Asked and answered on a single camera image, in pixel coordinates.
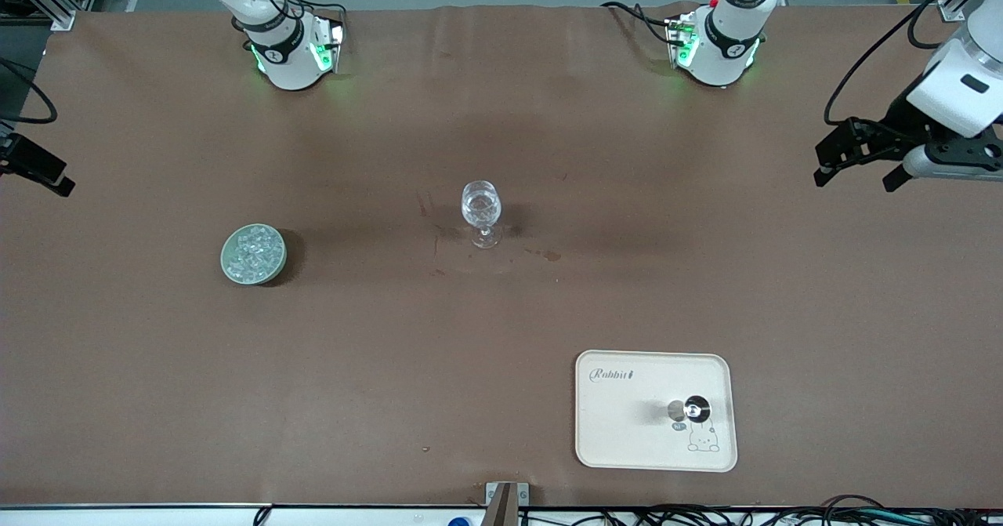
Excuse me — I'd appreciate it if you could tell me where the clear ice cubes pile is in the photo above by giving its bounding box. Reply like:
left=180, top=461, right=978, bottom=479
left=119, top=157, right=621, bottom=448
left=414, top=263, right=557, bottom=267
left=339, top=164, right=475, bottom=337
left=229, top=227, right=284, bottom=281

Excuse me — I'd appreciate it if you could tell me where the steel double jigger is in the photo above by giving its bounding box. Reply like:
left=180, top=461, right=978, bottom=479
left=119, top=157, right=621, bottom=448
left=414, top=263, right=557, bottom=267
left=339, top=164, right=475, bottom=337
left=666, top=395, right=712, bottom=425

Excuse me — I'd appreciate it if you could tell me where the clear wine glass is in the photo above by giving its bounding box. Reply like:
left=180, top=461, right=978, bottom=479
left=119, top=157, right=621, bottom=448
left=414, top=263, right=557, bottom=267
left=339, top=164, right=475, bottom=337
left=461, top=180, right=504, bottom=249

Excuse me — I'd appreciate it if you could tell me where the green round bowl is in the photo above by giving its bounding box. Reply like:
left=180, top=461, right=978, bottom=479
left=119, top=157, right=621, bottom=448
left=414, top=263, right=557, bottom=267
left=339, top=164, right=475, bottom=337
left=220, top=223, right=288, bottom=286

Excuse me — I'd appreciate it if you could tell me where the cream tray with rabbit print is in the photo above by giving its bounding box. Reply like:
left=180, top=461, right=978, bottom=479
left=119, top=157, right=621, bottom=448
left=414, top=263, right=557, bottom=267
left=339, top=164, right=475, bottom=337
left=574, top=350, right=739, bottom=473

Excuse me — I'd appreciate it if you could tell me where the brown table cover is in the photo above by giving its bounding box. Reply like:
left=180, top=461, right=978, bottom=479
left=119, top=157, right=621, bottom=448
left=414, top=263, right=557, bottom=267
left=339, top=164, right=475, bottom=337
left=0, top=1, right=1003, bottom=509

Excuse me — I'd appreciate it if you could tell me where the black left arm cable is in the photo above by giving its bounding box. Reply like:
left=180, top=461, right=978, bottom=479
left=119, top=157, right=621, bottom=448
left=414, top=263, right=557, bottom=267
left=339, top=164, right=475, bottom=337
left=823, top=0, right=966, bottom=129

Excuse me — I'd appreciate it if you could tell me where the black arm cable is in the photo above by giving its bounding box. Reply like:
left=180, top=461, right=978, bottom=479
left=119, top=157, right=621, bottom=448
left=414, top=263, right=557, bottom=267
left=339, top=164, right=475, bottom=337
left=0, top=56, right=60, bottom=125
left=823, top=0, right=966, bottom=129

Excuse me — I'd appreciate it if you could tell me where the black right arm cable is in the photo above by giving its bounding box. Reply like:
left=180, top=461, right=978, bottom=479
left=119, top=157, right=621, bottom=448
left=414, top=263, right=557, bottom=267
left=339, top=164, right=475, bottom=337
left=0, top=56, right=60, bottom=125

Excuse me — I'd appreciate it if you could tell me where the black left base cable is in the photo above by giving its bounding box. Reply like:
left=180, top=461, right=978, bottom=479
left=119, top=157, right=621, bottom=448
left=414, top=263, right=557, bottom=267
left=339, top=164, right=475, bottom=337
left=599, top=1, right=675, bottom=45

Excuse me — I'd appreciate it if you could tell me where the black cable bundle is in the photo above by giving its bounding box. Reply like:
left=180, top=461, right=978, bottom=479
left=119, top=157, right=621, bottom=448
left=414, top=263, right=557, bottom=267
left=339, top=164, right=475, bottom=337
left=521, top=495, right=1003, bottom=526

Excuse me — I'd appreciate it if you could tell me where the aluminium camera mount post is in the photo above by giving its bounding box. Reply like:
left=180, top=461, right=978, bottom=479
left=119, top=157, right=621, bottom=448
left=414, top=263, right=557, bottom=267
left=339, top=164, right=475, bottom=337
left=485, top=482, right=530, bottom=526

